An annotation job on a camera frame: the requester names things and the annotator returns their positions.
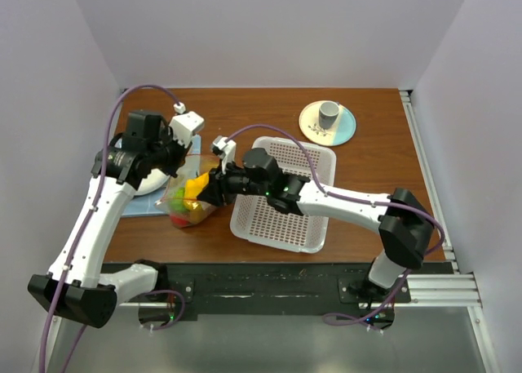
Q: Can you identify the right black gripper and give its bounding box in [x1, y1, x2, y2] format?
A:
[197, 156, 271, 207]

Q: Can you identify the yellow fake bell pepper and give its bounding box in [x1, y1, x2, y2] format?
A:
[184, 173, 209, 200]

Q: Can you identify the clear zip top bag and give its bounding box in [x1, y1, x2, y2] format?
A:
[155, 153, 219, 229]

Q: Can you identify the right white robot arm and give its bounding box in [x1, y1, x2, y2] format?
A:
[197, 148, 435, 302]

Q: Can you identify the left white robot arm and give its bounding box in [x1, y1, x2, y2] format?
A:
[28, 111, 204, 328]

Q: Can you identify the white ceramic bowl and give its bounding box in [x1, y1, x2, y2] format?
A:
[135, 169, 169, 197]

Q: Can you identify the white perforated plastic basket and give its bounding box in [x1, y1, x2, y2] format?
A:
[230, 136, 337, 254]

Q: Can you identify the blue checkered cloth mat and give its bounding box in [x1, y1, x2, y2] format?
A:
[122, 135, 201, 218]

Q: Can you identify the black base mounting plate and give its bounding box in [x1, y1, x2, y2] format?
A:
[101, 261, 454, 322]

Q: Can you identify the small grey cup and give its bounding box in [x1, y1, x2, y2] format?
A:
[318, 101, 340, 130]

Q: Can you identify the pastel ceramic plate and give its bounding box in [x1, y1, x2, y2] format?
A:
[299, 100, 356, 147]

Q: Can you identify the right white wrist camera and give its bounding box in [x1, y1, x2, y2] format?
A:
[210, 135, 237, 174]

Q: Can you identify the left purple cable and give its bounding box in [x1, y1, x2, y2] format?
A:
[38, 84, 187, 373]

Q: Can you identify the aluminium frame rail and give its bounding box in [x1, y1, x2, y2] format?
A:
[399, 90, 482, 309]

